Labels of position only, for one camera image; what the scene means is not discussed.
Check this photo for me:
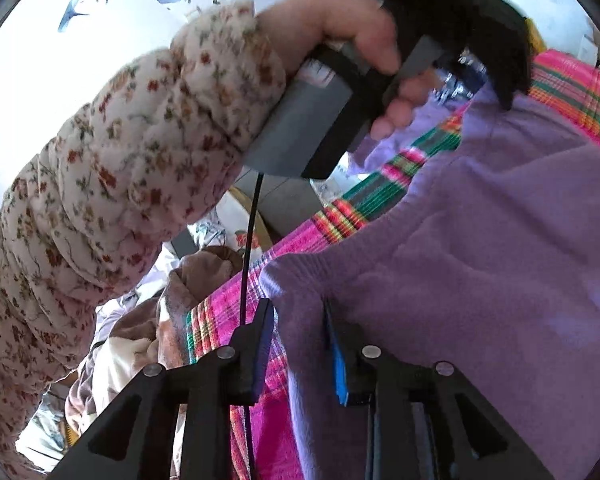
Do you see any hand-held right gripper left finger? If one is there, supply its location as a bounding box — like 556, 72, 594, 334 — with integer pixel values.
50, 297, 276, 480

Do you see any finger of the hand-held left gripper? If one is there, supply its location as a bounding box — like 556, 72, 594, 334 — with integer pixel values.
472, 0, 535, 111

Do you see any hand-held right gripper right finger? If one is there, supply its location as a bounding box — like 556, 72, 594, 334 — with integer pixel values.
322, 297, 556, 480

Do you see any person's left forearm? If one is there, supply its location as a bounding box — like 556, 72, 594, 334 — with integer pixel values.
0, 0, 287, 476

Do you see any person's left hand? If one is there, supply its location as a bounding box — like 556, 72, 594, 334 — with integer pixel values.
257, 0, 441, 141

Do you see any pink green plaid blanket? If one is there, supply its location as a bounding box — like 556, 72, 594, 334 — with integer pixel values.
185, 50, 600, 480

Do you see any brown plush blanket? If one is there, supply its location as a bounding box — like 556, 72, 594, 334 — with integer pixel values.
65, 245, 246, 436

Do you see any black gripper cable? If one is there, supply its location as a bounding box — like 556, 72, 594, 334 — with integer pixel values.
239, 172, 266, 480

